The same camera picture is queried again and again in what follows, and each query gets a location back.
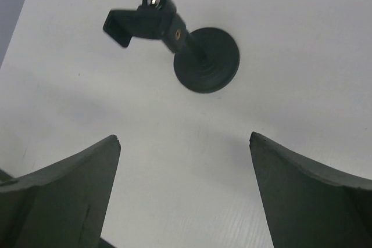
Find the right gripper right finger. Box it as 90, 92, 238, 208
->
249, 132, 371, 247

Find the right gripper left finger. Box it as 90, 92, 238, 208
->
1, 135, 121, 247

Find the black phone stand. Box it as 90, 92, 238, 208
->
103, 0, 240, 94

